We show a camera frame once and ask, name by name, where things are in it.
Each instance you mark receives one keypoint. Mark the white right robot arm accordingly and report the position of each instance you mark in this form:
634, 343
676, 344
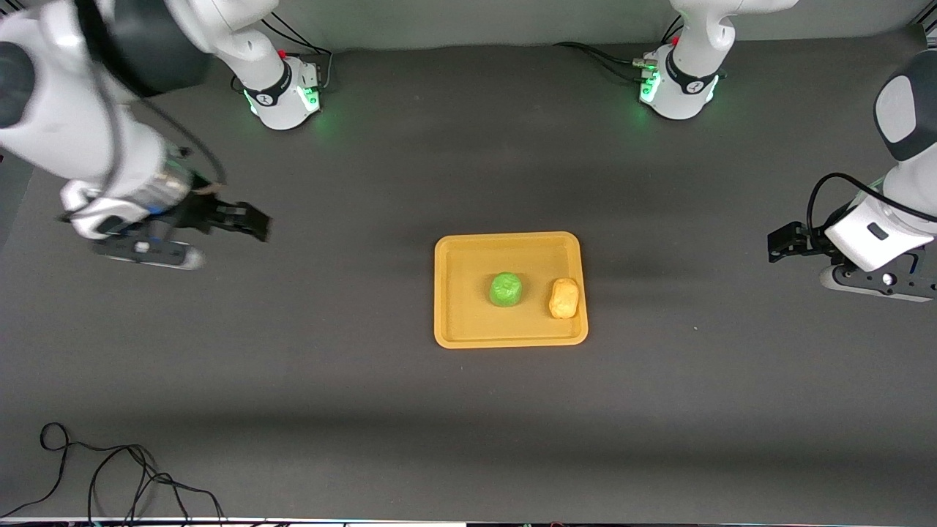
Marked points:
66, 124

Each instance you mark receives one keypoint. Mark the yellow potato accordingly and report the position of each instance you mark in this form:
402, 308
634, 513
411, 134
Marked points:
564, 298

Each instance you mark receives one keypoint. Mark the green apple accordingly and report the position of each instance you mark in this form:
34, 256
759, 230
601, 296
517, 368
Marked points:
506, 289

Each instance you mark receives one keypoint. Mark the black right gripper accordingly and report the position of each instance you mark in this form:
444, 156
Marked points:
203, 212

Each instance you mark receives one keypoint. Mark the orange plastic tray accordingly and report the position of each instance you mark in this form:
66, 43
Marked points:
476, 307

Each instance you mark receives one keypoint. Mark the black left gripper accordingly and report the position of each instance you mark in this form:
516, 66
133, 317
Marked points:
807, 241

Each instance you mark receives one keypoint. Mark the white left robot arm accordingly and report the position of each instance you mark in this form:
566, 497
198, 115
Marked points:
688, 88

